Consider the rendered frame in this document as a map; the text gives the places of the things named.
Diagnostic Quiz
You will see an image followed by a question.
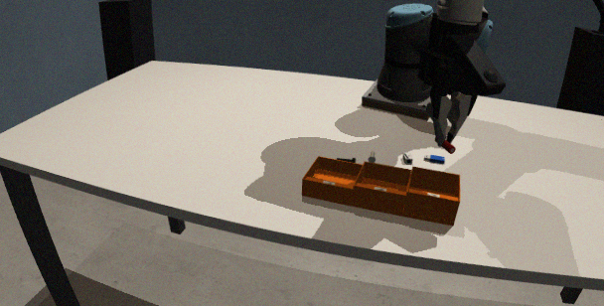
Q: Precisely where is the orange rack of three bins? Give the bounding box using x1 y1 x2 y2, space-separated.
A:
302 156 460 226

